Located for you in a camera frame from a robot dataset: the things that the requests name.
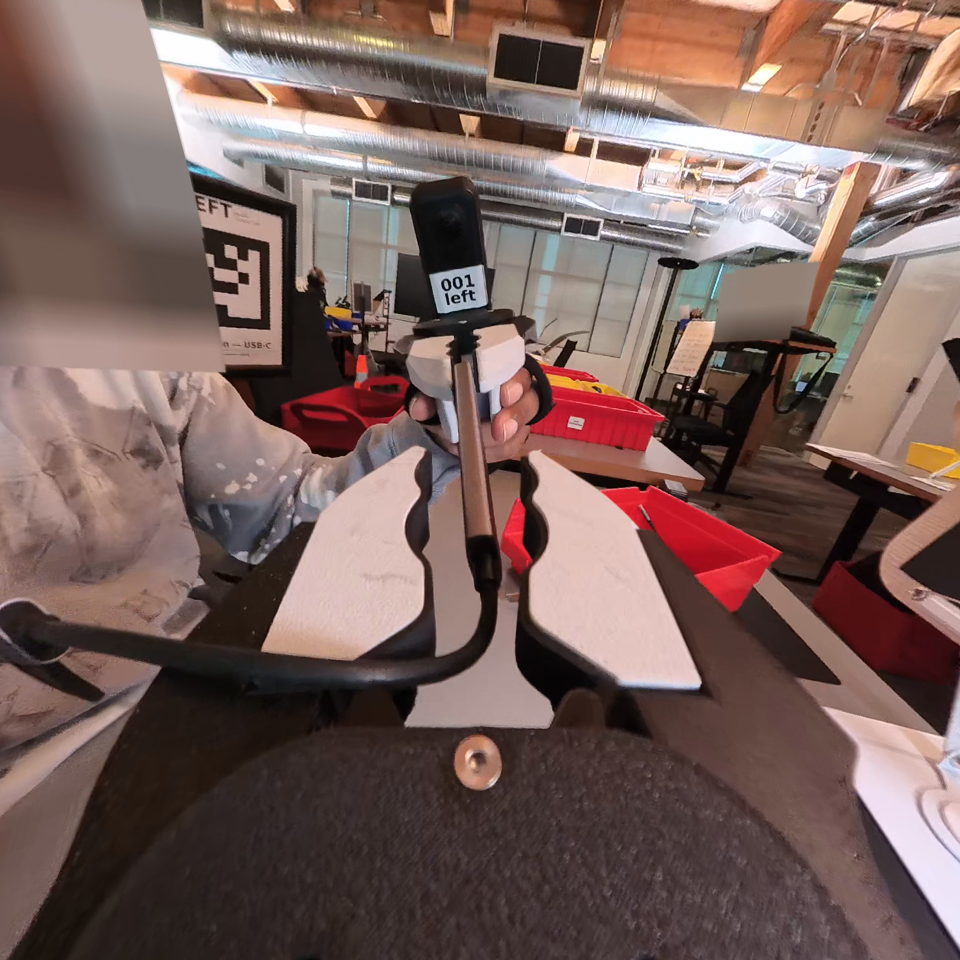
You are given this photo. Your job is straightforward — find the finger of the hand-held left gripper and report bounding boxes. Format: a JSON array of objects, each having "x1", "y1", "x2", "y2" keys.
[
  {"x1": 474, "y1": 332, "x2": 528, "y2": 394},
  {"x1": 405, "y1": 337, "x2": 461, "y2": 396}
]

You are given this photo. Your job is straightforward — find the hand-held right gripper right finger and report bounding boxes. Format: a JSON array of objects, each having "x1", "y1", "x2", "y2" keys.
[{"x1": 513, "y1": 450, "x2": 704, "y2": 691}]

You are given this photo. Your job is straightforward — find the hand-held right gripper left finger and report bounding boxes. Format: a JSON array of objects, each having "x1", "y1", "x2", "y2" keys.
[{"x1": 260, "y1": 446, "x2": 438, "y2": 665}]

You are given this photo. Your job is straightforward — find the short hub cable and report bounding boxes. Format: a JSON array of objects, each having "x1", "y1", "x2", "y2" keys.
[{"x1": 0, "y1": 536, "x2": 502, "y2": 702}]

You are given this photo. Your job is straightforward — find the red plastic bin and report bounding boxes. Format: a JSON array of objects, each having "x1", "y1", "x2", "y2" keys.
[{"x1": 501, "y1": 486, "x2": 783, "y2": 612}]

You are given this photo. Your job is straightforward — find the person's left hand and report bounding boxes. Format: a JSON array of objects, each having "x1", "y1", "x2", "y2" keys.
[{"x1": 408, "y1": 369, "x2": 543, "y2": 464}]

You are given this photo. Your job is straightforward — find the black monitor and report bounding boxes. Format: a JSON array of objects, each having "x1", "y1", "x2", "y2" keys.
[{"x1": 393, "y1": 253, "x2": 435, "y2": 320}]

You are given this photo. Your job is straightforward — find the red felt tote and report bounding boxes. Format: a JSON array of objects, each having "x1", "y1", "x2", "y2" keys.
[{"x1": 281, "y1": 375, "x2": 412, "y2": 455}]

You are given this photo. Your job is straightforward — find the red ribbed crate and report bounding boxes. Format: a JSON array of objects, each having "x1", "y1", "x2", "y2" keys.
[{"x1": 528, "y1": 386, "x2": 667, "y2": 453}]

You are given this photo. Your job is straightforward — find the black office chair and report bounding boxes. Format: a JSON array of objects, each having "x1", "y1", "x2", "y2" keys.
[{"x1": 663, "y1": 375, "x2": 740, "y2": 468}]

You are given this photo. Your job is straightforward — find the white whiteboard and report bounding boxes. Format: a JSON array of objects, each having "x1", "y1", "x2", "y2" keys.
[{"x1": 666, "y1": 321, "x2": 717, "y2": 378}]

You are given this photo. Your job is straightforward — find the framed white sign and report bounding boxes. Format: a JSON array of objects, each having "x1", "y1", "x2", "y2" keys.
[{"x1": 191, "y1": 174, "x2": 298, "y2": 376}]

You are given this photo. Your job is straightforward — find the red storage box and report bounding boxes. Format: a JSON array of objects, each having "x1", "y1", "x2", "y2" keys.
[{"x1": 812, "y1": 558, "x2": 960, "y2": 687}]

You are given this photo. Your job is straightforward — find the person's grey spattered sweatshirt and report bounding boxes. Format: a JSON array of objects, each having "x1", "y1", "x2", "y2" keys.
[{"x1": 0, "y1": 367, "x2": 249, "y2": 759}]

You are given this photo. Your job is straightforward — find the black standing desk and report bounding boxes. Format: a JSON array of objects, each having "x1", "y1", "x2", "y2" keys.
[{"x1": 708, "y1": 337, "x2": 838, "y2": 496}]

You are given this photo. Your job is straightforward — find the white metal stand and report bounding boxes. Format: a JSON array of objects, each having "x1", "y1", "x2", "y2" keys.
[{"x1": 825, "y1": 705, "x2": 960, "y2": 925}]

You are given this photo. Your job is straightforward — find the small yellow box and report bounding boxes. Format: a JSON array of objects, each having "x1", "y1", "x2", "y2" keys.
[{"x1": 906, "y1": 442, "x2": 960, "y2": 480}]

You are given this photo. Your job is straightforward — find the wooden pillar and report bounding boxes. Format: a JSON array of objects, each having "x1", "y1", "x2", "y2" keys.
[{"x1": 738, "y1": 161, "x2": 882, "y2": 466}]

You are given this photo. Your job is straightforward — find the white door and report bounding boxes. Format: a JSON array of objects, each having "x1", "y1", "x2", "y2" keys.
[{"x1": 813, "y1": 255, "x2": 960, "y2": 455}]

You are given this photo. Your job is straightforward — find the silver air duct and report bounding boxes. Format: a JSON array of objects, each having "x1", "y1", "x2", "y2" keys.
[{"x1": 176, "y1": 93, "x2": 725, "y2": 252}]

